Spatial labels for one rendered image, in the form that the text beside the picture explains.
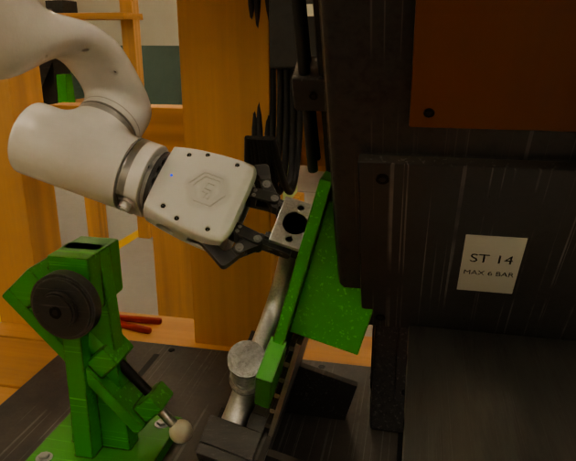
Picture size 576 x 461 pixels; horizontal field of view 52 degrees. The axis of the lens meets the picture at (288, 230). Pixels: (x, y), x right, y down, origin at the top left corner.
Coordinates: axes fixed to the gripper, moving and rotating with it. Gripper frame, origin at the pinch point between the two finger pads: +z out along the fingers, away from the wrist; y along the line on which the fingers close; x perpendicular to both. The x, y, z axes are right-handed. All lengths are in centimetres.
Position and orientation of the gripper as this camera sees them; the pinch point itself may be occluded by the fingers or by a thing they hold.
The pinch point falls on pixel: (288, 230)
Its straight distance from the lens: 64.9
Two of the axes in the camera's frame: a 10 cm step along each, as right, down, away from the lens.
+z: 9.4, 3.4, -0.8
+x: -0.7, 4.1, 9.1
